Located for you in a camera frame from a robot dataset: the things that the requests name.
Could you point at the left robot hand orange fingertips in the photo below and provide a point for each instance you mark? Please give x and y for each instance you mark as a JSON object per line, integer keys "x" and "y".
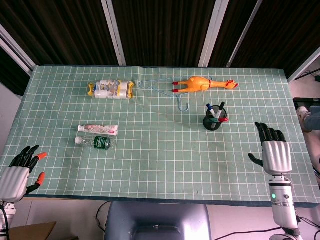
{"x": 13, "y": 181}

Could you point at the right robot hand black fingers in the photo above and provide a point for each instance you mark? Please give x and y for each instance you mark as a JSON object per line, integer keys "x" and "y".
{"x": 277, "y": 156}

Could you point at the green marker red cap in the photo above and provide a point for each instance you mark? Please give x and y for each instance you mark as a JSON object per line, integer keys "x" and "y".
{"x": 220, "y": 120}

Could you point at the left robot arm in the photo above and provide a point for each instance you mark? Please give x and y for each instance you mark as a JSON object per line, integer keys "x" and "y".
{"x": 6, "y": 215}

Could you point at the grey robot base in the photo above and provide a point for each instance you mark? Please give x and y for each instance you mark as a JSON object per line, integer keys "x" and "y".
{"x": 157, "y": 222}

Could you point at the black pen holder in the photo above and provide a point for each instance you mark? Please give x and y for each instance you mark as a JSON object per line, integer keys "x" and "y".
{"x": 212, "y": 124}

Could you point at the white marker black cap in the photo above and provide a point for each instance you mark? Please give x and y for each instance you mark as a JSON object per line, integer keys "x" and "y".
{"x": 220, "y": 110}

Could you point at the white marker blue cap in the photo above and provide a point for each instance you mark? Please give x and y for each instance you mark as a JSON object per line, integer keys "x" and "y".
{"x": 212, "y": 111}

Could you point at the white shoe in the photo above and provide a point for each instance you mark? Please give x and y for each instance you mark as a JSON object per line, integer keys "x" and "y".
{"x": 302, "y": 112}

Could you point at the person leg in jeans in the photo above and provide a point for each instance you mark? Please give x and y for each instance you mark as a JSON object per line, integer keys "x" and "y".
{"x": 312, "y": 120}

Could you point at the brown cardboard box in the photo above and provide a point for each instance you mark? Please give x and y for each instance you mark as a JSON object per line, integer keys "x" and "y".
{"x": 32, "y": 231}

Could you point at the black stand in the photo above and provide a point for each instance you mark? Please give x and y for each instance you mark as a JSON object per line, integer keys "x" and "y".
{"x": 303, "y": 102}

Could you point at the clear bottle green label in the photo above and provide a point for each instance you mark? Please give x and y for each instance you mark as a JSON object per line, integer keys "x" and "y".
{"x": 100, "y": 142}

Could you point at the white toothpaste tube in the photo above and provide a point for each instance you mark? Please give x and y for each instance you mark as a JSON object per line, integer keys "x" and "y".
{"x": 97, "y": 129}

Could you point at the yellow rubber chicken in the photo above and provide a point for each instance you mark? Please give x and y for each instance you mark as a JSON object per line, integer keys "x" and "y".
{"x": 197, "y": 84}

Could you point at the green checked tablecloth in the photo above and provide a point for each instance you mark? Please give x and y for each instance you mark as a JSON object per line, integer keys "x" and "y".
{"x": 160, "y": 150}

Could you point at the pack of white rolls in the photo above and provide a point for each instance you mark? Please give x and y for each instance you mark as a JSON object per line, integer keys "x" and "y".
{"x": 111, "y": 89}

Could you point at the white metal frame post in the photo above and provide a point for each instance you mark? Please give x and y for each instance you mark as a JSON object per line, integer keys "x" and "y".
{"x": 113, "y": 32}
{"x": 15, "y": 47}
{"x": 243, "y": 33}
{"x": 212, "y": 32}
{"x": 305, "y": 65}

